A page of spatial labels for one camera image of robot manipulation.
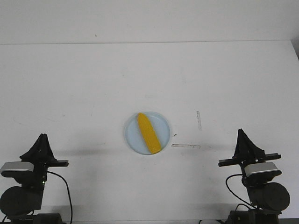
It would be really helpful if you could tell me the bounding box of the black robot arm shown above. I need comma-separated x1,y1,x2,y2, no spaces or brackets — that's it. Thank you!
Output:
0,133,69,224
218,129,290,224

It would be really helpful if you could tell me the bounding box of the light blue round plate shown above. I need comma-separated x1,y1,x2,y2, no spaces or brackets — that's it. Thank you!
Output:
124,112,171,155

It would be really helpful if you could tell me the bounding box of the yellow corn cob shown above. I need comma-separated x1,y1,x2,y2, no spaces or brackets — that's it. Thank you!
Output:
137,113,162,154

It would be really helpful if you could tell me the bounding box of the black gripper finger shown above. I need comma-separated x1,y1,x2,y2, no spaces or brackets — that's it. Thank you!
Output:
233,129,265,159
23,133,55,161

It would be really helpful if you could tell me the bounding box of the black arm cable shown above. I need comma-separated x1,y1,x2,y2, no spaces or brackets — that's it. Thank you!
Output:
46,171,73,224
225,174,256,210

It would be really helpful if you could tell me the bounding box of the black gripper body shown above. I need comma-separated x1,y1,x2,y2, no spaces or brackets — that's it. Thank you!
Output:
218,153,281,175
20,155,69,187

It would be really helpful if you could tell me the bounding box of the clear vertical tape strip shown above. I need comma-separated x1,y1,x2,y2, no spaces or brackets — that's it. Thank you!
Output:
196,111,202,130

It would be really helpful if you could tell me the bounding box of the clear tape strip on table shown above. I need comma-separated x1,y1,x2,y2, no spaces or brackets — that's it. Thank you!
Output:
171,144,201,149

